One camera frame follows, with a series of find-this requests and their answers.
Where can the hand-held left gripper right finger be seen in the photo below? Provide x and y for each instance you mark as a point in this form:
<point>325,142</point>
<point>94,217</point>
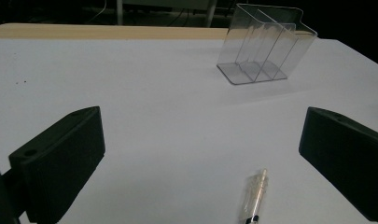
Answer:
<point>345,161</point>

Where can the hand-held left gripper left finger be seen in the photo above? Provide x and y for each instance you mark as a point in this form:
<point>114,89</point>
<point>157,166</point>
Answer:
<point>62,161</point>

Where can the clear acrylic organizer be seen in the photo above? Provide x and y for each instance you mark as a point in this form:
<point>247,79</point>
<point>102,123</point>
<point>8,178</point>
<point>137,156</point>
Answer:
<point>258,46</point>

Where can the white table cover sheet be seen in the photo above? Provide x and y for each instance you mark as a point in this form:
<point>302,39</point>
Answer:
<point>161,109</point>

